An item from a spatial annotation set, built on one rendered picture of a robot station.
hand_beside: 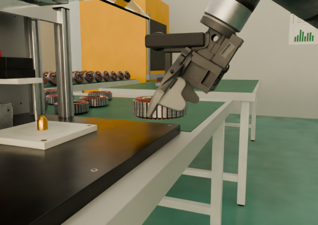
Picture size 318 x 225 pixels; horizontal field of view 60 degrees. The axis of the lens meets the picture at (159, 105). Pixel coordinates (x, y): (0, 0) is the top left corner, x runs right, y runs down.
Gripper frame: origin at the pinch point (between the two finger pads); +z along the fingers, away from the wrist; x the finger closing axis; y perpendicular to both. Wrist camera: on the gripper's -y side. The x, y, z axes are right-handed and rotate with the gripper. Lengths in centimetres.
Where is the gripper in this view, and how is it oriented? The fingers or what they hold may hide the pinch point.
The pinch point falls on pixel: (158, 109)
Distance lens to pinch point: 56.4
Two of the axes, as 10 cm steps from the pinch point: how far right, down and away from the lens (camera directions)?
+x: 3.6, -1.2, 9.3
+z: -4.8, 8.3, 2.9
